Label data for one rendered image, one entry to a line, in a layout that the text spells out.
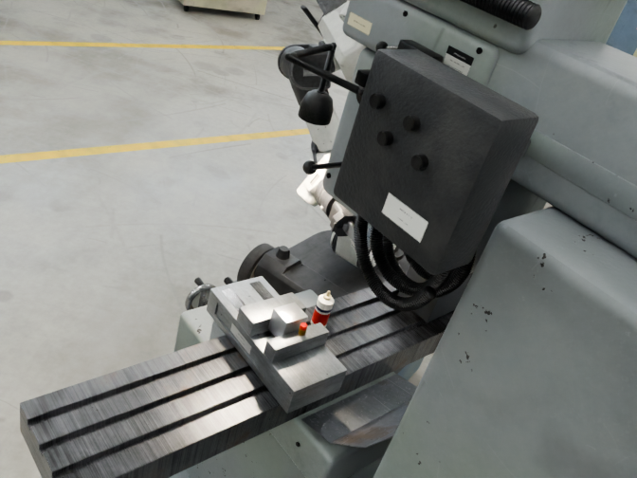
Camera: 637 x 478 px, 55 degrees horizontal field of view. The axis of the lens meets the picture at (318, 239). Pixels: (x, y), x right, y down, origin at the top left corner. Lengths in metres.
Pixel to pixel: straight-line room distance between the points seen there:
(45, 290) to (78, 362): 0.46
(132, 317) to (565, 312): 2.25
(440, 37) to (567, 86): 0.22
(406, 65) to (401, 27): 0.34
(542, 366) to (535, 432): 0.10
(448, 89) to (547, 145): 0.27
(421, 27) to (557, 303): 0.49
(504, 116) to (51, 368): 2.21
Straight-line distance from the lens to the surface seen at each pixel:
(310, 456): 1.45
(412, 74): 0.74
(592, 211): 0.92
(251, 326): 1.35
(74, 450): 1.24
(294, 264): 2.28
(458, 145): 0.70
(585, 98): 0.91
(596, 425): 0.87
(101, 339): 2.74
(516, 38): 0.94
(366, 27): 1.14
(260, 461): 1.66
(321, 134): 1.72
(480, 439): 0.99
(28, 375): 2.61
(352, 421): 1.45
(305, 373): 1.33
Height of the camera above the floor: 1.91
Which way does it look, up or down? 32 degrees down
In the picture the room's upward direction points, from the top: 17 degrees clockwise
